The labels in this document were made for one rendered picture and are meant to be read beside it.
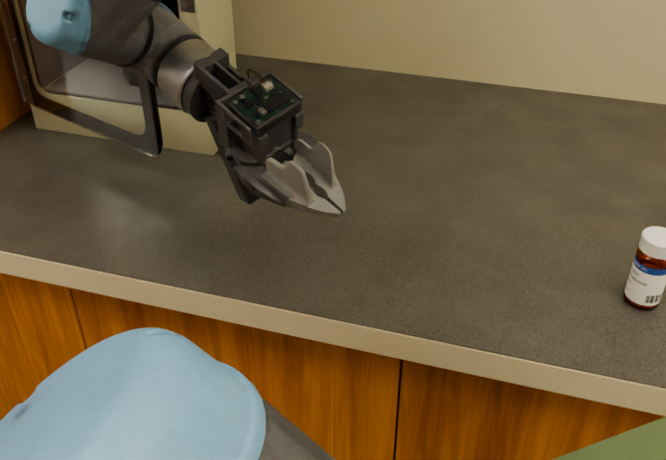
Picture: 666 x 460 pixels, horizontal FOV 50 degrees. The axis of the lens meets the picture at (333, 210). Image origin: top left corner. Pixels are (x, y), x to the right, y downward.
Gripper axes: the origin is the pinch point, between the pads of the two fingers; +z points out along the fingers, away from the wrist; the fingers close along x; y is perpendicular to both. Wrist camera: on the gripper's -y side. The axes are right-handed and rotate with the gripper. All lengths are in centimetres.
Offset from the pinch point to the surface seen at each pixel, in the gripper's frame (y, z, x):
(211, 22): -9.1, -40.5, 14.8
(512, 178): -22.3, 1.9, 36.0
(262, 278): -16.4, -6.5, -4.4
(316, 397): -30.8, 4.9, -5.4
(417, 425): -29.8, 16.4, 1.2
